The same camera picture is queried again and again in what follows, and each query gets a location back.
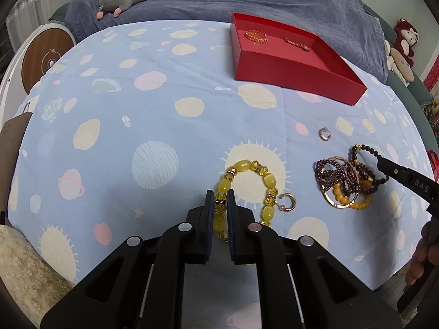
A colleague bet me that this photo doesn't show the light blue planet bedsheet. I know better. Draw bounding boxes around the light blue planet bedsheet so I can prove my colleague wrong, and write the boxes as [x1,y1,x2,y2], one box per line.
[8,20,432,288]

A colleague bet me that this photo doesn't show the dark blue blanket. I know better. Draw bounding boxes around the dark blue blanket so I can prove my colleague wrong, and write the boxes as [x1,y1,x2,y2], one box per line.
[66,0,389,83]

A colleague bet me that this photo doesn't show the red monkey plush toy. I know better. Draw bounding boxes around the red monkey plush toy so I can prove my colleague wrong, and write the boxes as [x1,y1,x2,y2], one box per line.
[394,19,420,68]

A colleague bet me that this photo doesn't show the gold wrist watch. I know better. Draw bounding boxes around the gold wrist watch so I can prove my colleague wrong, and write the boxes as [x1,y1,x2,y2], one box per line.
[283,38,311,52]

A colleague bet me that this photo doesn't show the beige plush toy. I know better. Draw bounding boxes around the beige plush toy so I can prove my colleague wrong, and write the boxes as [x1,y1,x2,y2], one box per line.
[385,40,415,86]

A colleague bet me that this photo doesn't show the red gift bag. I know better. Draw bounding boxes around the red gift bag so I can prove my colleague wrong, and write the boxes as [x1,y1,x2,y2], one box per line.
[427,149,439,183]

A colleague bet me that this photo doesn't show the person's hand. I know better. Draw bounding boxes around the person's hand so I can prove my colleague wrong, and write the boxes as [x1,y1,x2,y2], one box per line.
[405,221,439,285]

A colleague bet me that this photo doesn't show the teal bed frame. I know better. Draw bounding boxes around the teal bed frame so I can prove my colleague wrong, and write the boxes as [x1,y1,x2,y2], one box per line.
[361,3,435,107]

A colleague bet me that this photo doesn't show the round wooden white side table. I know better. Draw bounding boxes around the round wooden white side table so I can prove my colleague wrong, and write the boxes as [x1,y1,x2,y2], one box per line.
[1,23,76,123]

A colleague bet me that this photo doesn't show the garnet multi-strand bead bracelet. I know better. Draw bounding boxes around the garnet multi-strand bead bracelet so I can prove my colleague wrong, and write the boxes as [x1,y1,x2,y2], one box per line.
[313,156,361,192]

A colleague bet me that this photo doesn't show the rose gold thin bangle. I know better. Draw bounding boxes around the rose gold thin bangle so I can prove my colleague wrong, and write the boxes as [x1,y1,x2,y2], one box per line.
[319,156,360,209]

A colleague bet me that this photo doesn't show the red cardboard tray box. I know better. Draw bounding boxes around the red cardboard tray box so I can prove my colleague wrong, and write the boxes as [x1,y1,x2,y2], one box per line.
[230,13,367,106]

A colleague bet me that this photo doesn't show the gold twisted bangle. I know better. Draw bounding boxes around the gold twisted bangle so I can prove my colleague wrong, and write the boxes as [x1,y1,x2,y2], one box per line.
[244,30,269,44]

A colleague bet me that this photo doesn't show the dark red bead bracelet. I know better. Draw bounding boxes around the dark red bead bracelet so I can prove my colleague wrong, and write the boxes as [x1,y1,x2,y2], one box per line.
[353,162,378,196]

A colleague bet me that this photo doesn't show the gold hoop earring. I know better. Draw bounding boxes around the gold hoop earring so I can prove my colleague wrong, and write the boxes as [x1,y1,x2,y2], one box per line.
[276,193,297,212]

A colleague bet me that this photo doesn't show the black bead bracelet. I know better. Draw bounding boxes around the black bead bracelet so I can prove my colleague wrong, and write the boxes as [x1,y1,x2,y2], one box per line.
[349,143,390,186]

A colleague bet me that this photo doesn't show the orange yellow bead bracelet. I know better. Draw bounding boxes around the orange yellow bead bracelet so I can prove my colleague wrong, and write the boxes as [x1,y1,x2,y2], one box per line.
[331,183,373,211]

